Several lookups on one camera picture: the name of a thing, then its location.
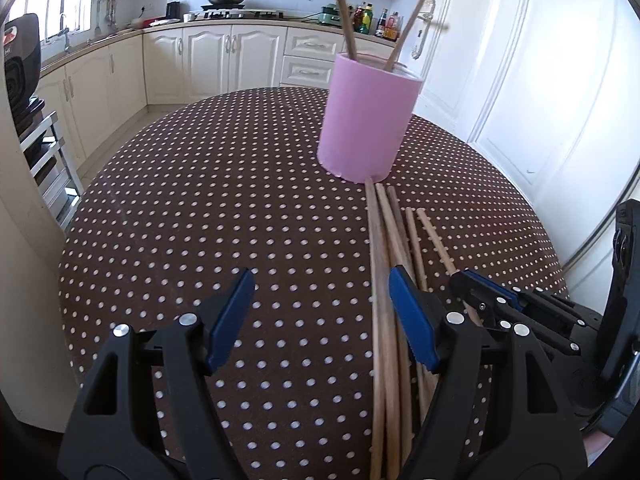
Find wooden chopstick pile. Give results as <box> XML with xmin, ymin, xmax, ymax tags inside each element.
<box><xmin>364</xmin><ymin>179</ymin><xmax>385</xmax><ymax>480</ymax></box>
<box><xmin>375</xmin><ymin>183</ymin><xmax>401</xmax><ymax>479</ymax></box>

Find wooden chopstick with ridges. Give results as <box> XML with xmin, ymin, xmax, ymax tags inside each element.
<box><xmin>416</xmin><ymin>208</ymin><xmax>483</xmax><ymax>326</ymax></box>

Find kitchen faucet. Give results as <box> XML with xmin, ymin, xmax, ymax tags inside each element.
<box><xmin>58</xmin><ymin>11</ymin><xmax>70</xmax><ymax>54</ymax></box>

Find brown polka dot tablecloth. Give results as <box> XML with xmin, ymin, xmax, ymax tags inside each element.
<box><xmin>58</xmin><ymin>88</ymin><xmax>566</xmax><ymax>479</ymax></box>

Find white door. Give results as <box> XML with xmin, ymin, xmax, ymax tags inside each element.
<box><xmin>405</xmin><ymin>0</ymin><xmax>639</xmax><ymax>309</ymax></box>

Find pink cylindrical utensil holder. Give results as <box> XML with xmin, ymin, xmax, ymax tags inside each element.
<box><xmin>317</xmin><ymin>53</ymin><xmax>423</xmax><ymax>183</ymax></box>

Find metal shelf rack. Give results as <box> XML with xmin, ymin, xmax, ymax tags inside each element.
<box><xmin>18</xmin><ymin>112</ymin><xmax>85</xmax><ymax>232</ymax></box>

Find orange sauce bottle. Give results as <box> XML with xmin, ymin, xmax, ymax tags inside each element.
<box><xmin>384</xmin><ymin>12</ymin><xmax>401</xmax><ymax>41</ymax></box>

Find lower cream cabinets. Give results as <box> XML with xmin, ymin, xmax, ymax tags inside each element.
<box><xmin>34</xmin><ymin>23</ymin><xmax>396</xmax><ymax>172</ymax></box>

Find dark sauce bottle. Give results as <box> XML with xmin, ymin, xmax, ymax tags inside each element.
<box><xmin>374</xmin><ymin>8</ymin><xmax>388</xmax><ymax>38</ymax></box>

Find green bottle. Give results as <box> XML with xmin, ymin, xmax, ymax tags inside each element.
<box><xmin>359</xmin><ymin>3</ymin><xmax>373</xmax><ymax>35</ymax></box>

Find green electric cooker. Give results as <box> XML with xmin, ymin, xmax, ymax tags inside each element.
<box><xmin>318</xmin><ymin>3</ymin><xmax>343</xmax><ymax>27</ymax></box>

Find black electric kettle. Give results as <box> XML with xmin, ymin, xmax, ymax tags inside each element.
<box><xmin>166</xmin><ymin>1</ymin><xmax>182</xmax><ymax>21</ymax></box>

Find gas stove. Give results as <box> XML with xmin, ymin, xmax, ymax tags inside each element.
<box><xmin>195</xmin><ymin>8</ymin><xmax>284</xmax><ymax>21</ymax></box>

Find silver door handle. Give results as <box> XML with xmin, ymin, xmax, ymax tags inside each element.
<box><xmin>410</xmin><ymin>0</ymin><xmax>447</xmax><ymax>61</ymax></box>

